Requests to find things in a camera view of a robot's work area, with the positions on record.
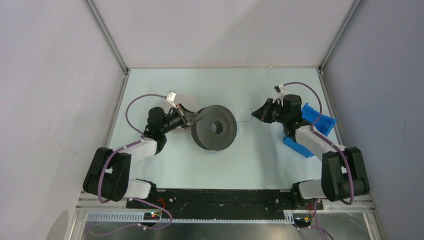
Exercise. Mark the left controller board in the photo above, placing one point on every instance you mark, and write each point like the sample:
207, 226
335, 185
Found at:
152, 216

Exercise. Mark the blue plastic bin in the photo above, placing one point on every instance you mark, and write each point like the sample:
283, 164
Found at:
324, 125

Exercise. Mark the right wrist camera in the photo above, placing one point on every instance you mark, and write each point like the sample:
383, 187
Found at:
281, 92

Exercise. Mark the controller board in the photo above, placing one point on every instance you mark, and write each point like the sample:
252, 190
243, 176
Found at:
152, 216
302, 222

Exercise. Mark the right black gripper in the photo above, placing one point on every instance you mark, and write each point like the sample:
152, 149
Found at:
262, 113

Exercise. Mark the black cable spool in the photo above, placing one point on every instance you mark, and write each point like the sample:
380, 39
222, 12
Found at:
217, 129

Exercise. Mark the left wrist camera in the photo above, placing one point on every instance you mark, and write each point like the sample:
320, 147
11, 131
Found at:
170, 98

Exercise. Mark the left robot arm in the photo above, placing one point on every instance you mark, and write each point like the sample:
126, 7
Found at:
108, 176

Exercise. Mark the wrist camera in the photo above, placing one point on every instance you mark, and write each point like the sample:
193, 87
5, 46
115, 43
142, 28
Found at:
281, 92
170, 98

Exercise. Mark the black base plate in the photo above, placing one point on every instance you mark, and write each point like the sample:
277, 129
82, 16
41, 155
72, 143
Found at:
261, 204

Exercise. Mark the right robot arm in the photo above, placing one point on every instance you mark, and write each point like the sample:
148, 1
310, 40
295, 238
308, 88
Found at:
343, 172

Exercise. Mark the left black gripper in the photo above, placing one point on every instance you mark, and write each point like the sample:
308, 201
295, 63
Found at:
187, 117

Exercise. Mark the white slotted cable duct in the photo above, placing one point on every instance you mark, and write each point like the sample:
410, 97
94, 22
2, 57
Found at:
137, 217

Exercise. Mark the white cable spool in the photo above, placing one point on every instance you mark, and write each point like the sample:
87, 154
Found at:
189, 102

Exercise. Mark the right controller board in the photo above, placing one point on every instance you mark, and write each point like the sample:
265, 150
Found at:
302, 222

